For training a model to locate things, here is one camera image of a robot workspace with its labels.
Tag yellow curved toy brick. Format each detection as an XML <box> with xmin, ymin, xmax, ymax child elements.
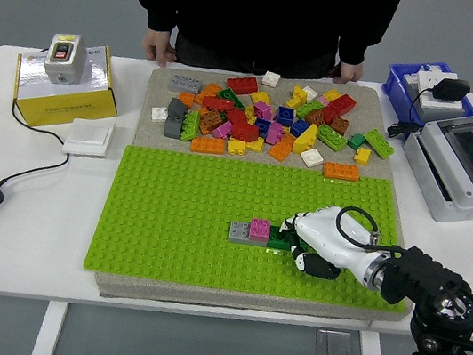
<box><xmin>291</xmin><ymin>120</ymin><xmax>320</xmax><ymax>157</ymax></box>

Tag brown toy brick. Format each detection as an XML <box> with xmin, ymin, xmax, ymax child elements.
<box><xmin>198</xmin><ymin>107</ymin><xmax>226</xmax><ymax>135</ymax></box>
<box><xmin>302</xmin><ymin>107</ymin><xmax>327</xmax><ymax>128</ymax></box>
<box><xmin>328</xmin><ymin>114</ymin><xmax>352</xmax><ymax>137</ymax></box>

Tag white square toy brick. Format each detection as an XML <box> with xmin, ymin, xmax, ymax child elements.
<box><xmin>299</xmin><ymin>147</ymin><xmax>327</xmax><ymax>171</ymax></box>

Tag white power socket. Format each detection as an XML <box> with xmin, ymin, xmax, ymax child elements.
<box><xmin>411</xmin><ymin>69</ymin><xmax>468</xmax><ymax>116</ymax></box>

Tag lime green studded baseplate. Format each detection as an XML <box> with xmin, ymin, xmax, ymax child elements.
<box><xmin>82</xmin><ymin>134</ymin><xmax>425</xmax><ymax>321</ymax></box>

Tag long dark green toy brick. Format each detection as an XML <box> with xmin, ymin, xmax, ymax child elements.
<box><xmin>266</xmin><ymin>226</ymin><xmax>314</xmax><ymax>257</ymax></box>

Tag metal floor plate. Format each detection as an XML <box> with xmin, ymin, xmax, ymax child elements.
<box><xmin>313</xmin><ymin>328</ymin><xmax>360</xmax><ymax>355</ymax></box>

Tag person's left hand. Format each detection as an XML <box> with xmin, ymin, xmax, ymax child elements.
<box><xmin>325</xmin><ymin>59</ymin><xmax>366</xmax><ymax>89</ymax></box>

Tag small yellow toy brick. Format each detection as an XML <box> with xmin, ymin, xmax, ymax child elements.
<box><xmin>353</xmin><ymin>145</ymin><xmax>373</xmax><ymax>167</ymax></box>

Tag long orange toy brick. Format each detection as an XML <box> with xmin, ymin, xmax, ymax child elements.
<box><xmin>321</xmin><ymin>160</ymin><xmax>362</xmax><ymax>184</ymax></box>
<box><xmin>189</xmin><ymin>133</ymin><xmax>228</xmax><ymax>157</ymax></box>

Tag long lime green toy brick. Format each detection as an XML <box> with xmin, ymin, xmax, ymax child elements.
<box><xmin>360</xmin><ymin>127</ymin><xmax>399</xmax><ymax>162</ymax></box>

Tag grey square toy brick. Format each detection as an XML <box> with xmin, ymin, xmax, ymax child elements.
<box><xmin>228</xmin><ymin>219</ymin><xmax>253</xmax><ymax>246</ymax></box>

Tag black charger plug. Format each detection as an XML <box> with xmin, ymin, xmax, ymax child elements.
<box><xmin>431</xmin><ymin>75</ymin><xmax>473</xmax><ymax>106</ymax></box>

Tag person's right hand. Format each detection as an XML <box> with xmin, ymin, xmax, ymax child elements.
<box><xmin>140</xmin><ymin>27</ymin><xmax>182</xmax><ymax>70</ymax></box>

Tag yellow cardboard box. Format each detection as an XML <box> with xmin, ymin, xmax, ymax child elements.
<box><xmin>6</xmin><ymin>33</ymin><xmax>128</xmax><ymax>140</ymax></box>

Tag small white toy brick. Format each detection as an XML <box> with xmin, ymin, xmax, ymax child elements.
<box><xmin>301</xmin><ymin>85</ymin><xmax>321</xmax><ymax>103</ymax></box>
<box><xmin>149</xmin><ymin>104</ymin><xmax>170</xmax><ymax>123</ymax></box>
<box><xmin>261</xmin><ymin>69</ymin><xmax>283</xmax><ymax>89</ymax></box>

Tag black adapter cord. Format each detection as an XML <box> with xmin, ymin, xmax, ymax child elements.
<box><xmin>0</xmin><ymin>98</ymin><xmax>80</xmax><ymax>200</ymax></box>

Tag grey sloped toy brick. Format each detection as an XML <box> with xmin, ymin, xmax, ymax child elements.
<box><xmin>165</xmin><ymin>96</ymin><xmax>190</xmax><ymax>120</ymax></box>

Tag grey-brown foam mat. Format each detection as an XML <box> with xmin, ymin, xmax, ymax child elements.
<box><xmin>89</xmin><ymin>49</ymin><xmax>447</xmax><ymax>346</ymax></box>

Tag blue toy brick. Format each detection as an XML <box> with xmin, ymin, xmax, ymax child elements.
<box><xmin>288</xmin><ymin>117</ymin><xmax>313</xmax><ymax>140</ymax></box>
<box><xmin>275</xmin><ymin>104</ymin><xmax>298</xmax><ymax>128</ymax></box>
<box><xmin>252</xmin><ymin>117</ymin><xmax>274</xmax><ymax>139</ymax></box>

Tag long red toy brick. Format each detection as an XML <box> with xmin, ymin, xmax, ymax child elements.
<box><xmin>201</xmin><ymin>94</ymin><xmax>236</xmax><ymax>114</ymax></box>

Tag black charger cable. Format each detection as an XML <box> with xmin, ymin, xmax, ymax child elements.
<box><xmin>385</xmin><ymin>83</ymin><xmax>436</xmax><ymax>145</ymax></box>

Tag person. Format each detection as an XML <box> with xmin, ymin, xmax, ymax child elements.
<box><xmin>110</xmin><ymin>0</ymin><xmax>403</xmax><ymax>104</ymax></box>

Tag pink square toy brick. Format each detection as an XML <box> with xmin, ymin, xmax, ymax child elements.
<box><xmin>247</xmin><ymin>217</ymin><xmax>274</xmax><ymax>247</ymax></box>

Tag grey push-button switch box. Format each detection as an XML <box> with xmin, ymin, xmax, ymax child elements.
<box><xmin>40</xmin><ymin>30</ymin><xmax>92</xmax><ymax>89</ymax></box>

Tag white wall switch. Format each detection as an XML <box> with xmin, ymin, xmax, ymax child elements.
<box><xmin>61</xmin><ymin>116</ymin><xmax>117</xmax><ymax>162</ymax></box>

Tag blue plastic bin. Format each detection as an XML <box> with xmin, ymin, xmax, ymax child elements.
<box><xmin>379</xmin><ymin>53</ymin><xmax>473</xmax><ymax>133</ymax></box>

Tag small dark green toy brick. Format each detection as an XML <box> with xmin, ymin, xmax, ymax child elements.
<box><xmin>347</xmin><ymin>131</ymin><xmax>368</xmax><ymax>152</ymax></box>

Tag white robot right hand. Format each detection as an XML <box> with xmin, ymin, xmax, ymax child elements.
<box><xmin>273</xmin><ymin>197</ymin><xmax>394</xmax><ymax>290</ymax></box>

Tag small orange toy brick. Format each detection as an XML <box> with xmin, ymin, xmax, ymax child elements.
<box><xmin>177</xmin><ymin>91</ymin><xmax>196</xmax><ymax>109</ymax></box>

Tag long grey toy brick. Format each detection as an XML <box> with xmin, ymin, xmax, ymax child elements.
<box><xmin>167</xmin><ymin>73</ymin><xmax>204</xmax><ymax>96</ymax></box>

